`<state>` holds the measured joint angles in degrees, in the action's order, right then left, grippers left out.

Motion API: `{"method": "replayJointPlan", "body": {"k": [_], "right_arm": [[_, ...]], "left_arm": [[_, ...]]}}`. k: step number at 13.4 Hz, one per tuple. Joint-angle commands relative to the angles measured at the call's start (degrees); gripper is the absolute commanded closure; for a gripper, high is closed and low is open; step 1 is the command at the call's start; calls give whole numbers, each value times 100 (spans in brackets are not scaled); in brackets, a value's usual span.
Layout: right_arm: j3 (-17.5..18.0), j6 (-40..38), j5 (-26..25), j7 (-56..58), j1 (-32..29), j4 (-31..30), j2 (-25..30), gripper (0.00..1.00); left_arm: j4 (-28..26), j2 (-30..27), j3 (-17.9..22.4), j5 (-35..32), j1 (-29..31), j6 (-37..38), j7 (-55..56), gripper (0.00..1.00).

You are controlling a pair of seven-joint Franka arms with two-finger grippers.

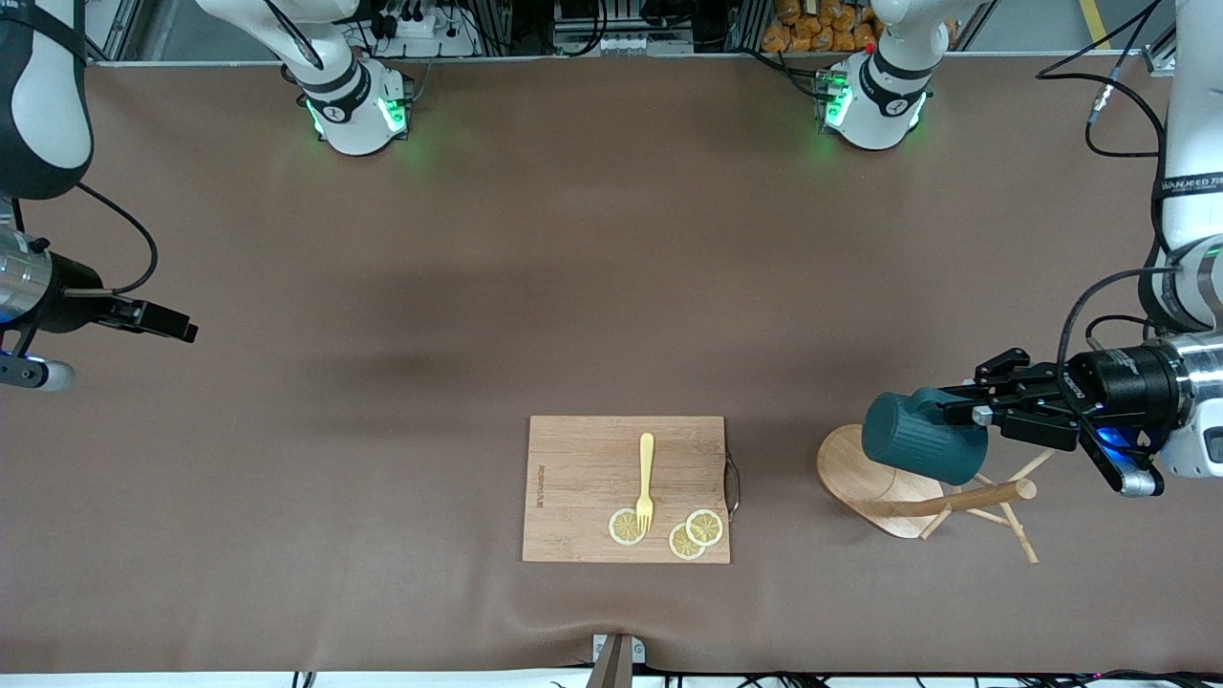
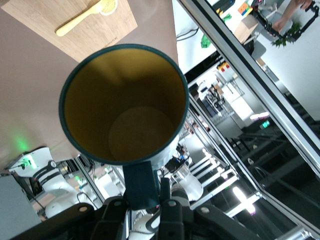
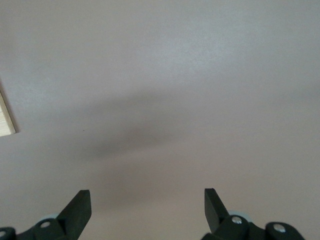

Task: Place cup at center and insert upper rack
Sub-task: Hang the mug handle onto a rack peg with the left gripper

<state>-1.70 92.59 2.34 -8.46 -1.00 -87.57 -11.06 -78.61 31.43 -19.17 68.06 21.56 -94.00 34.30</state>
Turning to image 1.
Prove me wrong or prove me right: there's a dark green cup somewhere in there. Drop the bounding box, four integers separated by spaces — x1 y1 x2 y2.
862 387 991 486

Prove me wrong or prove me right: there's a wooden mug tree rack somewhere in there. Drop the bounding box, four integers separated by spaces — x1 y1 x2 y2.
816 424 1057 565

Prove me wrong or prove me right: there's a yellow plastic fork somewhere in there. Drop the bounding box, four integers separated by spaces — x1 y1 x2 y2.
635 433 656 534

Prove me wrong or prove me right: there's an orange packaged goods pile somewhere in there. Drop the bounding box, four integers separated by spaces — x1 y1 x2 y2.
760 0 888 54

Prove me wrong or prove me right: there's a white power strip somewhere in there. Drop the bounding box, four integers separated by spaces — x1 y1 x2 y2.
377 5 481 58

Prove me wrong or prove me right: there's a white socket hub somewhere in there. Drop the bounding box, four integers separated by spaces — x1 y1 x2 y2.
556 31 695 58

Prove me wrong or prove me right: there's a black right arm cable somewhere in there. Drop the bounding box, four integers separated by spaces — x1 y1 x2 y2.
67 182 160 297

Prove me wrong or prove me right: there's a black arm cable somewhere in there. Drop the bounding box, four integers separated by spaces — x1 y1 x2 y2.
67 182 160 297
1037 0 1181 421

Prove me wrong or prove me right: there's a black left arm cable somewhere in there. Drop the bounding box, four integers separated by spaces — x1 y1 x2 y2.
1037 0 1181 421

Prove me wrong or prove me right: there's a metal table edge bracket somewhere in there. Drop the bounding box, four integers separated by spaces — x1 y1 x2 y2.
590 633 647 688

